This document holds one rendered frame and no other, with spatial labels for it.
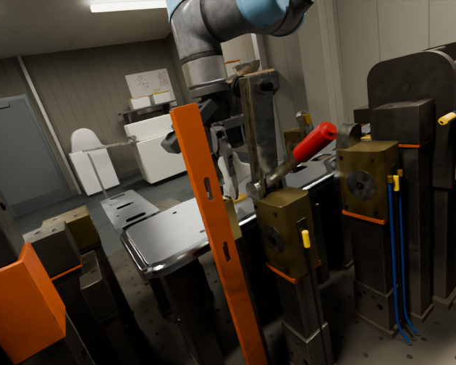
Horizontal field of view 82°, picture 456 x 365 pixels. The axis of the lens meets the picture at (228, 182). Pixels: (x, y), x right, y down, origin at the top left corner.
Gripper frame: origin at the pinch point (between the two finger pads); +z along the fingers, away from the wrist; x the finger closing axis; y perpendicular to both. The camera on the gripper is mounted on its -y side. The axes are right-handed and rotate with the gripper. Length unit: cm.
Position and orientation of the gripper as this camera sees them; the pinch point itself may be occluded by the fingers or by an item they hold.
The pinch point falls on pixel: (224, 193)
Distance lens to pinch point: 52.0
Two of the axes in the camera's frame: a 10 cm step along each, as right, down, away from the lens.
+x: -5.3, -1.4, 8.4
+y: 8.2, -3.5, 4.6
